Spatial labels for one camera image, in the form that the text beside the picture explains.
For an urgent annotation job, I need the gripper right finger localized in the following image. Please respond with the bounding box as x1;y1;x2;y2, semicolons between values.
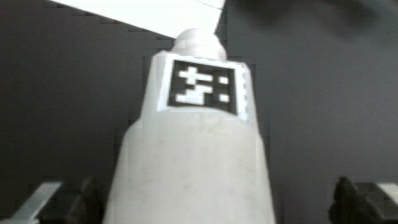
329;177;398;224

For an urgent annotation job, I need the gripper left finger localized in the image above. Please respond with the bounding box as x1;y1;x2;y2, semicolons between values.
0;177;105;224

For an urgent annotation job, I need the white cylindrical table leg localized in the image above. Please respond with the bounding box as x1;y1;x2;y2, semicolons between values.
103;29;275;224

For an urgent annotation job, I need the white marker sheet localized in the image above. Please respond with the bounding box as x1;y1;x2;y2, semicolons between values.
51;0;226;38

